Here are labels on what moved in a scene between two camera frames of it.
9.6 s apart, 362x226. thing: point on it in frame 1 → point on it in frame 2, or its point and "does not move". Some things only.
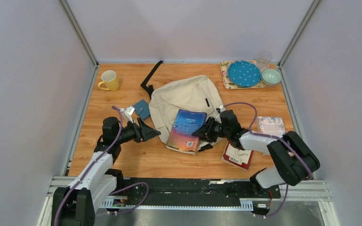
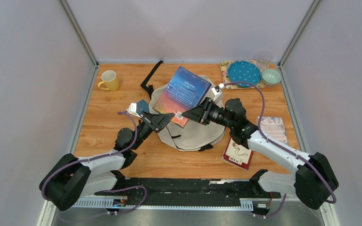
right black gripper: x=205 y=132 → x=200 y=114
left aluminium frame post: x=79 y=31 does not move
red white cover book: x=237 y=157 does not move
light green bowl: x=271 y=76 does not move
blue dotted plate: x=243 y=74 does not move
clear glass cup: x=264 y=60 does not move
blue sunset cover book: x=186 y=122 → x=184 y=90
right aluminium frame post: x=314 y=6 does not move
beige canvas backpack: x=196 y=93 → x=194 y=136
